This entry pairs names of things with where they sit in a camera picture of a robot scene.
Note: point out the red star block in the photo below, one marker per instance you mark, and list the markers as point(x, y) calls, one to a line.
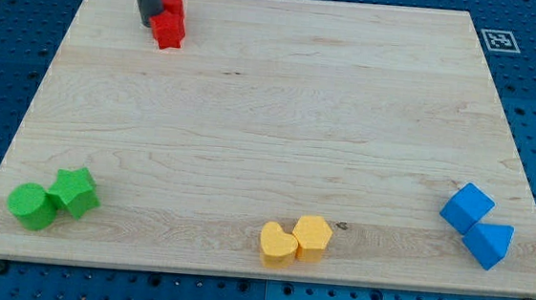
point(168, 29)

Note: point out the green star block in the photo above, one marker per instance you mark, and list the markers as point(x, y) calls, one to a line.
point(74, 191)

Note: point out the yellow hexagon block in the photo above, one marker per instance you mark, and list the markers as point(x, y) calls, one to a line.
point(312, 234)

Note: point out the yellow heart block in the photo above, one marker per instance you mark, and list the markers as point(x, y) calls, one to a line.
point(277, 248)

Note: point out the light wooden board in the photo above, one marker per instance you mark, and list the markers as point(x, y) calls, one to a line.
point(369, 116)

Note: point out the red rounded block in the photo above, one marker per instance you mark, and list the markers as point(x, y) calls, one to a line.
point(173, 7)

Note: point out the blue cube block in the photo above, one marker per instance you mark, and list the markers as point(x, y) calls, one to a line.
point(466, 207)

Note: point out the blue triangle block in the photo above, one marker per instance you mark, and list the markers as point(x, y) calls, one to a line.
point(488, 243)

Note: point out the green cylinder block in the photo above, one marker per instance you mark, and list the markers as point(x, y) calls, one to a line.
point(31, 206)

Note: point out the white fiducial marker tag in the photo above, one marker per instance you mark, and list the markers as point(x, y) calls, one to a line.
point(500, 41)

